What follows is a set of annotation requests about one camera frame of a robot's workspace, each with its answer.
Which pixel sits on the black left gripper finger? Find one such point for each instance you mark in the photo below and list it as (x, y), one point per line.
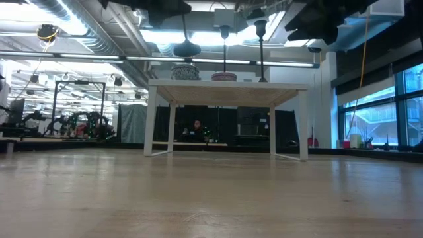
(168, 10)

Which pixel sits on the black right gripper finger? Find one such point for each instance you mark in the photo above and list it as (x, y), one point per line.
(317, 29)

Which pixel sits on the medium black candlestick holder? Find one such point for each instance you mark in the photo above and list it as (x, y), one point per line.
(224, 31)

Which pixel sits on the blue leaf-patterned candle tin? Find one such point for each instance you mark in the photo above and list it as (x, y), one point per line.
(185, 72)

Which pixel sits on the pink patterned candle tin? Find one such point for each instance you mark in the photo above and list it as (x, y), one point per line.
(224, 77)

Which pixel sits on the long ceiling light bar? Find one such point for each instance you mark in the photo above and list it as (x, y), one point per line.
(215, 61)

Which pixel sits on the white perforated shelf riser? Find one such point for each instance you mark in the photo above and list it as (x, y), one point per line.
(231, 85)

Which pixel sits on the red bag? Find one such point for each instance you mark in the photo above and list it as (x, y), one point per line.
(313, 142)

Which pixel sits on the person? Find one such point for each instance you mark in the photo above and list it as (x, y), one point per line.
(96, 117)
(197, 125)

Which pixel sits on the red container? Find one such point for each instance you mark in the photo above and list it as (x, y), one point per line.
(346, 144)

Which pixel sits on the white plastic jug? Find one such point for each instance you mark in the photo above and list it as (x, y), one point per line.
(356, 141)

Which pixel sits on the grey fabric cover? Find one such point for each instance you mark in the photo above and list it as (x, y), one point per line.
(132, 124)

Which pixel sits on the dark computer monitor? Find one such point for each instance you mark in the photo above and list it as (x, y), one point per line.
(16, 110)

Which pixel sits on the black partition wall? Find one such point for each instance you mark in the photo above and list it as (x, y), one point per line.
(254, 122)

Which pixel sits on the black aluminium table frame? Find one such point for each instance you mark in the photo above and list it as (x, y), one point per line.
(363, 153)

